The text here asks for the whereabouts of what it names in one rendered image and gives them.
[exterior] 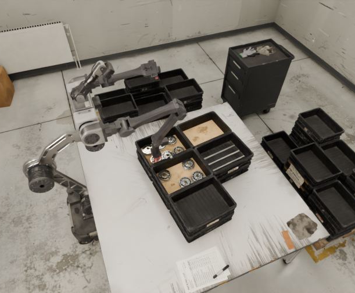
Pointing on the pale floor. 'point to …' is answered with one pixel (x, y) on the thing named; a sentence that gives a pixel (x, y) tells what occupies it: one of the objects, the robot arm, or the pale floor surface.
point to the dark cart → (254, 78)
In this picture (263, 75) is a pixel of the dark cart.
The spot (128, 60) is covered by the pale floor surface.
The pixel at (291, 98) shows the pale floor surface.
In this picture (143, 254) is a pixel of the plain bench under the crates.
